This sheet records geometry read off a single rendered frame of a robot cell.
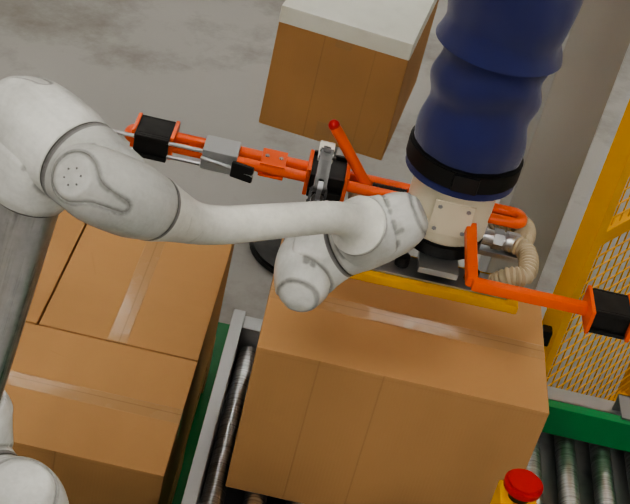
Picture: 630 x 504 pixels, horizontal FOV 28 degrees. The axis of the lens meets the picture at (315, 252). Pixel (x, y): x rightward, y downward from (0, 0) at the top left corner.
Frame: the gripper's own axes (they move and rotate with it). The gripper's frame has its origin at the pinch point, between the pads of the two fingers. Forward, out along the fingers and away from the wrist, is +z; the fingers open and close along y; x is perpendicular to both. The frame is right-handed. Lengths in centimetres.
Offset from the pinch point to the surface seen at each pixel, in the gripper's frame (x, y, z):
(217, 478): -7, 70, -18
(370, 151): 17, 61, 122
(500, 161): 31.6, -16.8, -9.0
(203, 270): -22, 70, 56
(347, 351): 13.3, 29.8, -15.5
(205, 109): -44, 125, 240
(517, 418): 49, 33, -21
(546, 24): 31, -46, -10
